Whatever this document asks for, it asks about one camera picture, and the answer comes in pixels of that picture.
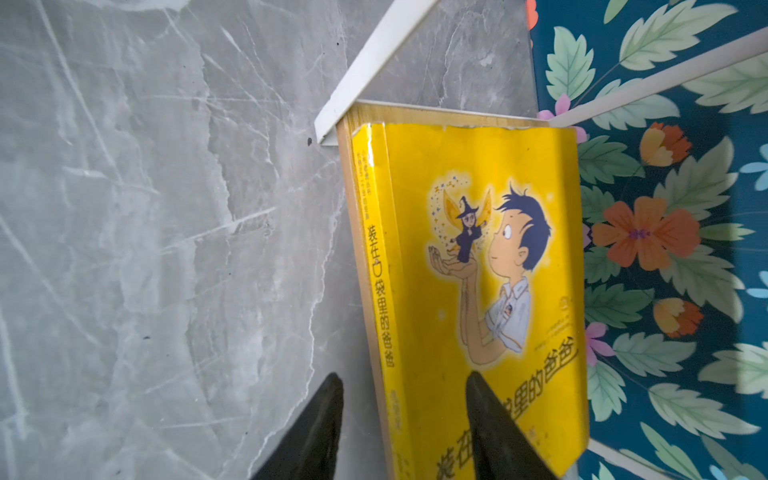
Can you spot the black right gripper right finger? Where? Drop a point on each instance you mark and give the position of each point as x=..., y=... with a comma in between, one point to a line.
x=499, y=448

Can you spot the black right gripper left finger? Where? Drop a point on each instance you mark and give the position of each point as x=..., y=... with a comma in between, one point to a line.
x=309, y=448

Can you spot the yellow book under shelf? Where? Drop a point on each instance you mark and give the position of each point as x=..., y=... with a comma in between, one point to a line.
x=473, y=254

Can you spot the white wooden book shelf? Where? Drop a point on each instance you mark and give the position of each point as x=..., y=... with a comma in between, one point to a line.
x=674, y=197

